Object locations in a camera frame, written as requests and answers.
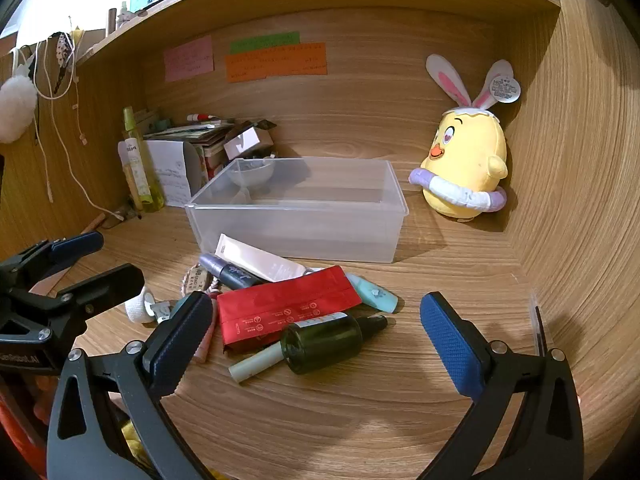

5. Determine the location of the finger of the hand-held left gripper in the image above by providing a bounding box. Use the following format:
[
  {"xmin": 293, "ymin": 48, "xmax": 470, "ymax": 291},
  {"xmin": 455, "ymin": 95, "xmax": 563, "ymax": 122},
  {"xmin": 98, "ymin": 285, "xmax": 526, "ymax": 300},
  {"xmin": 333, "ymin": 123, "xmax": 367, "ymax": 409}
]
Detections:
[
  {"xmin": 0, "ymin": 231, "xmax": 105, "ymax": 293},
  {"xmin": 10, "ymin": 263, "xmax": 146, "ymax": 333}
]

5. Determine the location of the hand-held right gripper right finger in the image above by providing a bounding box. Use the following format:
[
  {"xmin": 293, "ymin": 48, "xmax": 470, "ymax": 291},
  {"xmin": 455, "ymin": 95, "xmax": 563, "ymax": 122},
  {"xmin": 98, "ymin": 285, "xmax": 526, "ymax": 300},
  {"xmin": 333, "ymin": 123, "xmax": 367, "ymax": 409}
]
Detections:
[{"xmin": 419, "ymin": 291, "xmax": 586, "ymax": 480}]

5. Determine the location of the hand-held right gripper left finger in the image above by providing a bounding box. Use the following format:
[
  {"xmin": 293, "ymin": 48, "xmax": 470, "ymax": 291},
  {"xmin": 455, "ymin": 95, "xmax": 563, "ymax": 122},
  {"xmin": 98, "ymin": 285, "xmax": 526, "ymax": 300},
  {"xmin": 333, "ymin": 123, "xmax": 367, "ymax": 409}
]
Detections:
[{"xmin": 46, "ymin": 291, "xmax": 216, "ymax": 480}]

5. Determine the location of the pink white braided cord charm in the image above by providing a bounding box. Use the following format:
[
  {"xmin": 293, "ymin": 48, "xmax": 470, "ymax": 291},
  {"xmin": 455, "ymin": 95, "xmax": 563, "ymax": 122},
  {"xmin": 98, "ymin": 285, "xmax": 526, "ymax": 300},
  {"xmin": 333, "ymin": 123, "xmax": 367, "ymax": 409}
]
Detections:
[{"xmin": 179, "ymin": 265, "xmax": 223, "ymax": 295}]

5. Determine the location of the light green lip balm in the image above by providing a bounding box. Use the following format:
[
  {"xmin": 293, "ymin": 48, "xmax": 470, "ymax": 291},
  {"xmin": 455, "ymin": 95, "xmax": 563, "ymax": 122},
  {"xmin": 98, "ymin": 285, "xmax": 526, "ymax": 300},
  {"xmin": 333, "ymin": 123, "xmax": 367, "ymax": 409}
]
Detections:
[{"xmin": 228, "ymin": 342, "xmax": 287, "ymax": 383}]

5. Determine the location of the dark blue cosmetic tube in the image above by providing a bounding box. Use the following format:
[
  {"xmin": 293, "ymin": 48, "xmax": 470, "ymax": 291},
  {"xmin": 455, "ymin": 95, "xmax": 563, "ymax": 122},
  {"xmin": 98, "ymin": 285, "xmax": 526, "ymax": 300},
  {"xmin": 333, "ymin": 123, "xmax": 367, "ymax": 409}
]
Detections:
[{"xmin": 198, "ymin": 253, "xmax": 263, "ymax": 291}]

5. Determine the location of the small teal bottle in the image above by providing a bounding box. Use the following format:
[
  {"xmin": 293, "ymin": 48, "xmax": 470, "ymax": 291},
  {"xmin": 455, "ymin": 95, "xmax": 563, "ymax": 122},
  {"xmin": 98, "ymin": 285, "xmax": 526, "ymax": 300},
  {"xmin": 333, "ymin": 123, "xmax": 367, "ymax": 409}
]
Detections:
[{"xmin": 346, "ymin": 273, "xmax": 399, "ymax": 314}]

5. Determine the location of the red foil packet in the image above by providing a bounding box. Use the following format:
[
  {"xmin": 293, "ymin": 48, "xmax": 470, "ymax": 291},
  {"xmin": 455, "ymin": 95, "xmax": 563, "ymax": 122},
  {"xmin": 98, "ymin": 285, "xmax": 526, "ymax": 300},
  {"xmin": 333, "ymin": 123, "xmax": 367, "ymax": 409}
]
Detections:
[{"xmin": 216, "ymin": 266, "xmax": 362, "ymax": 356}]

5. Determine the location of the white cosmetic tube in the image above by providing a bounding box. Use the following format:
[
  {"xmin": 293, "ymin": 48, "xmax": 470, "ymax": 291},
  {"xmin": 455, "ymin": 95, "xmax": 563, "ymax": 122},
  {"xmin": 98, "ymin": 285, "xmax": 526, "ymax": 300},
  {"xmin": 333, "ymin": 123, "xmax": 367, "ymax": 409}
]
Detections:
[{"xmin": 214, "ymin": 233, "xmax": 316, "ymax": 283}]

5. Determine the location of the dark green glass bottle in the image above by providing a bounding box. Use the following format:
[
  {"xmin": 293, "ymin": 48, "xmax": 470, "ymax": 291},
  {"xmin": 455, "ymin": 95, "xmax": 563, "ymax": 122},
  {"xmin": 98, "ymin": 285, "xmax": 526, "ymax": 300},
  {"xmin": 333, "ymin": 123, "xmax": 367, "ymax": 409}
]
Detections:
[{"xmin": 280, "ymin": 311, "xmax": 389, "ymax": 375}]

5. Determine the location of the clear plastic storage box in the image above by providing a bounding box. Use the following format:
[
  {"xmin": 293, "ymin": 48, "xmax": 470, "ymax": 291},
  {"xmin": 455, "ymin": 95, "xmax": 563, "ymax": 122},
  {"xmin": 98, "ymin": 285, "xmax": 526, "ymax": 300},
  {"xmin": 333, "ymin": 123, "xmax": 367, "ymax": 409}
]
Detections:
[{"xmin": 184, "ymin": 156, "xmax": 410, "ymax": 264}]

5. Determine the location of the yellow bottle white label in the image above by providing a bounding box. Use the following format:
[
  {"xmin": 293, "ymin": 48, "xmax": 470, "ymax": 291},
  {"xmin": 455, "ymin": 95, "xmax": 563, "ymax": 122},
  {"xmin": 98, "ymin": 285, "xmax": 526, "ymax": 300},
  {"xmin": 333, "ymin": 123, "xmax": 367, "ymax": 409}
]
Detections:
[{"xmin": 118, "ymin": 141, "xmax": 146, "ymax": 211}]

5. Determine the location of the tall yellow-green spray bottle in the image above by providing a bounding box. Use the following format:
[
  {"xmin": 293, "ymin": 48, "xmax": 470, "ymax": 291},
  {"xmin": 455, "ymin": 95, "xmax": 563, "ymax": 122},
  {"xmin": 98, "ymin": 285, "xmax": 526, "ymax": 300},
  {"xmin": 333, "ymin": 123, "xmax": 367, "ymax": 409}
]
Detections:
[{"xmin": 122, "ymin": 106, "xmax": 165, "ymax": 212}]

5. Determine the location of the white paper box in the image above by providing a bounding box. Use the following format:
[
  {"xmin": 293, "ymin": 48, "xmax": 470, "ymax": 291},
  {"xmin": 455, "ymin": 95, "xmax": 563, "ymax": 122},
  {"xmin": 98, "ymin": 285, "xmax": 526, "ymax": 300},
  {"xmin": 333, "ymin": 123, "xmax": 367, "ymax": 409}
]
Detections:
[{"xmin": 145, "ymin": 140, "xmax": 201, "ymax": 208}]

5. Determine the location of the white pompom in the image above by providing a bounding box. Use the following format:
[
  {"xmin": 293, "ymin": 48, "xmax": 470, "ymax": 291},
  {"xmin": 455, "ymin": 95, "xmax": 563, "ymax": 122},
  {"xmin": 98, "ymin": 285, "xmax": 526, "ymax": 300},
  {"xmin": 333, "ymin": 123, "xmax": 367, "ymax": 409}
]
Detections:
[{"xmin": 0, "ymin": 74, "xmax": 38, "ymax": 144}]

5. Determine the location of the grey bowl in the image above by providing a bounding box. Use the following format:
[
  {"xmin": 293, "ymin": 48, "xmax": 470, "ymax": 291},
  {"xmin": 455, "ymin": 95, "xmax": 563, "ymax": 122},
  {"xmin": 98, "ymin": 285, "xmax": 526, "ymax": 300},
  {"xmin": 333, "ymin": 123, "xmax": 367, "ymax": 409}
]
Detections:
[{"xmin": 227, "ymin": 157, "xmax": 276, "ymax": 188}]

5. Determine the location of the yellow chick plush toy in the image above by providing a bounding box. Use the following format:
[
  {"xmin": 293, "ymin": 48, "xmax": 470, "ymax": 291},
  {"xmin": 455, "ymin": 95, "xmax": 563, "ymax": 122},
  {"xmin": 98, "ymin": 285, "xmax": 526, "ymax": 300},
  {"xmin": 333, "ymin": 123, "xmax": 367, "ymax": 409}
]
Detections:
[{"xmin": 408, "ymin": 53, "xmax": 522, "ymax": 223}]

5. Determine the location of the spotted hair clip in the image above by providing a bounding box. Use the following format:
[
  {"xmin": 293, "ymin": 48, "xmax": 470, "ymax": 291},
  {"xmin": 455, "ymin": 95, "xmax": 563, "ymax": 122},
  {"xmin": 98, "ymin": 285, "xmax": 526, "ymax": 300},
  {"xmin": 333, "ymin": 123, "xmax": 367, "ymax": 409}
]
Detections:
[{"xmin": 52, "ymin": 32, "xmax": 76, "ymax": 93}]

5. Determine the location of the small white box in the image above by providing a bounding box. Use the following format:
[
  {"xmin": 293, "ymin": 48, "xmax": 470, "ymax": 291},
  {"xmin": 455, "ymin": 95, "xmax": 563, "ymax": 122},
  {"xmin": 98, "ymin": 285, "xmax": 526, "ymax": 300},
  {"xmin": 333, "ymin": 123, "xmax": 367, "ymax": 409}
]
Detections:
[{"xmin": 223, "ymin": 127, "xmax": 275, "ymax": 161}]

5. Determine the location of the pink paper note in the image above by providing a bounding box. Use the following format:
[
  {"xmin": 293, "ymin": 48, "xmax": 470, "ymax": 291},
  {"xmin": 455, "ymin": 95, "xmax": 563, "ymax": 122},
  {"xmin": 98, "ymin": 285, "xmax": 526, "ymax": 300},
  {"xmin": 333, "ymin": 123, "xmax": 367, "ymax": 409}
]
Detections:
[{"xmin": 164, "ymin": 36, "xmax": 216, "ymax": 82}]

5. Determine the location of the orange paper note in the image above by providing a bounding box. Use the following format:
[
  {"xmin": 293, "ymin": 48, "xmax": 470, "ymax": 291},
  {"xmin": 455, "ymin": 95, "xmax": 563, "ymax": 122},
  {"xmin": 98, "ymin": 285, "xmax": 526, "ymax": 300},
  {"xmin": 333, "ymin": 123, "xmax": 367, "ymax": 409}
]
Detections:
[{"xmin": 224, "ymin": 42, "xmax": 328, "ymax": 84}]

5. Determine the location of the green paper note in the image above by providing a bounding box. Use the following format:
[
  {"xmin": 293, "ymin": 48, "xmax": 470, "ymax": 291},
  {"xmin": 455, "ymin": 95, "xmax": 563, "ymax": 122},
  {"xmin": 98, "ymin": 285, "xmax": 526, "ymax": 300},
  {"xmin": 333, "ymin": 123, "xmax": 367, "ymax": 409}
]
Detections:
[{"xmin": 229, "ymin": 32, "xmax": 301, "ymax": 54}]

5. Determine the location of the white cord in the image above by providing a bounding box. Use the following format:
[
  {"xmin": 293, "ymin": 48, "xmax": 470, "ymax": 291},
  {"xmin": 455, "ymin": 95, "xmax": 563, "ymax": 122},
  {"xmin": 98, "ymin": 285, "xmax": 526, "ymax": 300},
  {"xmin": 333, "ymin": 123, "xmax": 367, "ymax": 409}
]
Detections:
[{"xmin": 35, "ymin": 35, "xmax": 126, "ymax": 221}]

